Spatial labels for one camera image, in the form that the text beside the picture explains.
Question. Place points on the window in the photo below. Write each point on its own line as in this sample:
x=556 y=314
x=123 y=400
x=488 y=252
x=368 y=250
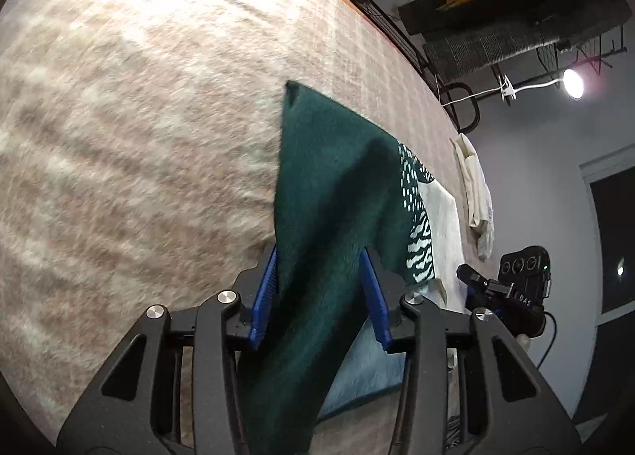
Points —
x=615 y=236

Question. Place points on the grey plaid coat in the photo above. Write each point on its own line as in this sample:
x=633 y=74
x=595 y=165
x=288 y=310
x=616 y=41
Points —
x=476 y=50

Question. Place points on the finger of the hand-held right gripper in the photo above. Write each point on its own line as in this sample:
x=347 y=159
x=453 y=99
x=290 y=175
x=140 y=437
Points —
x=474 y=279

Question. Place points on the green white printed garment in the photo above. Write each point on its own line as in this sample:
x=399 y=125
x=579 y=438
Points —
x=327 y=197

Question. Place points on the black metal coat rack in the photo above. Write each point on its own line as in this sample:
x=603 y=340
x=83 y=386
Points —
x=431 y=75

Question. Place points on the black tube frame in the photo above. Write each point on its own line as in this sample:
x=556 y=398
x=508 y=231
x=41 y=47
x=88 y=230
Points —
x=474 y=122

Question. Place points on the white clip lamp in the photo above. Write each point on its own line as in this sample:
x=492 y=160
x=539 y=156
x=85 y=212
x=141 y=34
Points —
x=573 y=83

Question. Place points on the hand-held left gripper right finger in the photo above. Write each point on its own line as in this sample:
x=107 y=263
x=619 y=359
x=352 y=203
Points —
x=374 y=296

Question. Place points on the beige checked blanket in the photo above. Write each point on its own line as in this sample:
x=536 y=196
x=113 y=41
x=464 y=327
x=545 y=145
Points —
x=124 y=112

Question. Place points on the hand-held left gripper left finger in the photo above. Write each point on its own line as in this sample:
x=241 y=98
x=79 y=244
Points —
x=265 y=286

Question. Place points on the crumpled white garment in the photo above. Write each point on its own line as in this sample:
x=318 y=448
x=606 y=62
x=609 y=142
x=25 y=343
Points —
x=476 y=187

